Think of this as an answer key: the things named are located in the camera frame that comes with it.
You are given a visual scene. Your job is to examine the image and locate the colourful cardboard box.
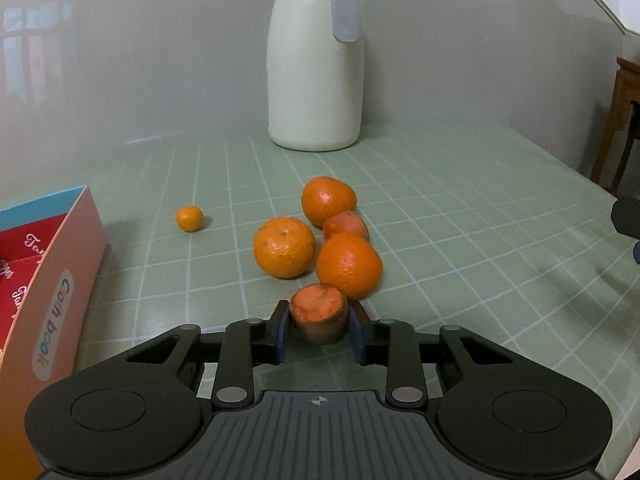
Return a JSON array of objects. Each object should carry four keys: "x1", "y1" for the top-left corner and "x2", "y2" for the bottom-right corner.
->
[{"x1": 0, "y1": 185, "x2": 108, "y2": 480}]

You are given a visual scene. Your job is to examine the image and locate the wooden chair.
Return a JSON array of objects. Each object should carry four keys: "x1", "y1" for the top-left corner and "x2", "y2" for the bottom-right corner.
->
[{"x1": 590, "y1": 57, "x2": 640, "y2": 196}]

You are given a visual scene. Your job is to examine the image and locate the carrot piece brown skin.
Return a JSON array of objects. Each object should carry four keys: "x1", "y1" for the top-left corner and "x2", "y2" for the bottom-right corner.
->
[{"x1": 290, "y1": 284, "x2": 349, "y2": 345}]

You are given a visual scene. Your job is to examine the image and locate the white thermos jug grey lid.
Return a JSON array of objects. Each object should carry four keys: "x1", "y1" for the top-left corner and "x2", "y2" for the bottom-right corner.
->
[{"x1": 266, "y1": 0, "x2": 365, "y2": 152}]

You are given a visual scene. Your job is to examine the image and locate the small kumquat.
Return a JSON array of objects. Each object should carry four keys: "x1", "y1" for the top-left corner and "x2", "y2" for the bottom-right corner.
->
[{"x1": 176, "y1": 206, "x2": 204, "y2": 233}]

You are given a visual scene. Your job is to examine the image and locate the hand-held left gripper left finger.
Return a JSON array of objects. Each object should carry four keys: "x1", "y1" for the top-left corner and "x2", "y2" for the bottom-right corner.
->
[{"x1": 125, "y1": 301, "x2": 293, "y2": 409}]

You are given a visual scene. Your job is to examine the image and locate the orange mandarin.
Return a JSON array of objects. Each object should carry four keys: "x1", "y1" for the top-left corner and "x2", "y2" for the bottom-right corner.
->
[
  {"x1": 253, "y1": 217, "x2": 316, "y2": 279},
  {"x1": 315, "y1": 233, "x2": 384, "y2": 300},
  {"x1": 301, "y1": 176, "x2": 358, "y2": 228}
]

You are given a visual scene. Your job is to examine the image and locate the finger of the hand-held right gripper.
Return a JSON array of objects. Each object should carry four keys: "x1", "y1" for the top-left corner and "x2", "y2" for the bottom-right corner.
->
[{"x1": 610, "y1": 199, "x2": 640, "y2": 264}]

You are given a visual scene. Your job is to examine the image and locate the orange carrot piece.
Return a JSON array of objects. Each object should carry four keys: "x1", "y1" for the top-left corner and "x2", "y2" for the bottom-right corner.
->
[{"x1": 322, "y1": 211, "x2": 371, "y2": 243}]

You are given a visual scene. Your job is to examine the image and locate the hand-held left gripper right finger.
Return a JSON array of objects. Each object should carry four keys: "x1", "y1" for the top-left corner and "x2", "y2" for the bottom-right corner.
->
[{"x1": 347, "y1": 305, "x2": 516, "y2": 408}]

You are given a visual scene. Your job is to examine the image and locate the green checked tablecloth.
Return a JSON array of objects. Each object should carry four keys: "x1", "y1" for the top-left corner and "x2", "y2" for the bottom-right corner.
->
[{"x1": 0, "y1": 122, "x2": 640, "y2": 480}]

